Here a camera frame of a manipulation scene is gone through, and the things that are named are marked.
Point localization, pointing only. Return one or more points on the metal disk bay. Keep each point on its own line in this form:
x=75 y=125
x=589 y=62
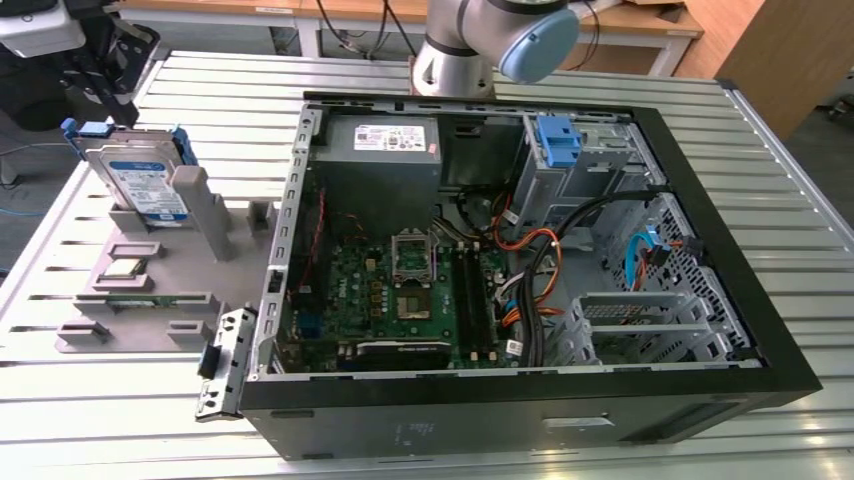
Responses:
x=641 y=327

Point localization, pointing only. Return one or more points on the hard disk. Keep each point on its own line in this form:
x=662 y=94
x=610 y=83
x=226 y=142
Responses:
x=143 y=180

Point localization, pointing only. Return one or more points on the silver case rear bracket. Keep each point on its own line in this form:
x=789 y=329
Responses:
x=230 y=360

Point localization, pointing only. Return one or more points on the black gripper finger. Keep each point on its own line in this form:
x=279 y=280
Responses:
x=100 y=90
x=136 y=55

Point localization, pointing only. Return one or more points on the green RAM stick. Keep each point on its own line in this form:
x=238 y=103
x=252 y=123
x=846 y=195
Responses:
x=136 y=300

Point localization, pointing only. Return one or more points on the silver CPU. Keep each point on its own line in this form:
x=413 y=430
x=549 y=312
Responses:
x=127 y=269

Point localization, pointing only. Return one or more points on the metal drive cage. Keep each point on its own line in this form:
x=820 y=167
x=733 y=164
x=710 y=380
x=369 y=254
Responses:
x=603 y=150

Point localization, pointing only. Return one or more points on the wooden cabinet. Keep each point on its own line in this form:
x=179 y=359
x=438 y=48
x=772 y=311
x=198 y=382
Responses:
x=788 y=60

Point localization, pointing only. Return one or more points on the grey parts rack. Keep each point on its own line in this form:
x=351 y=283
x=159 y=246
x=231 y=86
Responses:
x=180 y=280

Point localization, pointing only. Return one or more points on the black round bin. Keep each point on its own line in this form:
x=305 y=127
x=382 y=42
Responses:
x=34 y=112

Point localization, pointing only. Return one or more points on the grey power supply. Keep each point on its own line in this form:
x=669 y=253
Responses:
x=374 y=190

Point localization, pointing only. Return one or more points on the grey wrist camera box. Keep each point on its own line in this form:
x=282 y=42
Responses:
x=40 y=30

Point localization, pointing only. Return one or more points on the wooden top desk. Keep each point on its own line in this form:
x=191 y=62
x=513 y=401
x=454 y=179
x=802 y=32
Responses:
x=234 y=6
x=627 y=57

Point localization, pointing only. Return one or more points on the black PC case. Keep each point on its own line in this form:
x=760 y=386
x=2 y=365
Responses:
x=467 y=425

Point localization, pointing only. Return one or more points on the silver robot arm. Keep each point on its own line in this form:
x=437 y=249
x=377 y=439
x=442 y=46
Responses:
x=454 y=65

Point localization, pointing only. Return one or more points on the CPU socket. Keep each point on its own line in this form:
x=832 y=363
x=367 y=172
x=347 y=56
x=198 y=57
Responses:
x=414 y=305

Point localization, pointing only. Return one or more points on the black RAM slot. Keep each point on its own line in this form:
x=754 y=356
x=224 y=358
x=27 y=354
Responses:
x=462 y=300

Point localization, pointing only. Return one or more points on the blue plastic drive carrier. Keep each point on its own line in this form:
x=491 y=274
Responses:
x=557 y=145

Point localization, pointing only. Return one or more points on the black graphics card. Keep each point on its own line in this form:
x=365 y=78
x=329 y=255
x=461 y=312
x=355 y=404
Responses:
x=401 y=352

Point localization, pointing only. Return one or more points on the green motherboard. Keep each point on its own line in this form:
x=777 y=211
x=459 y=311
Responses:
x=361 y=280

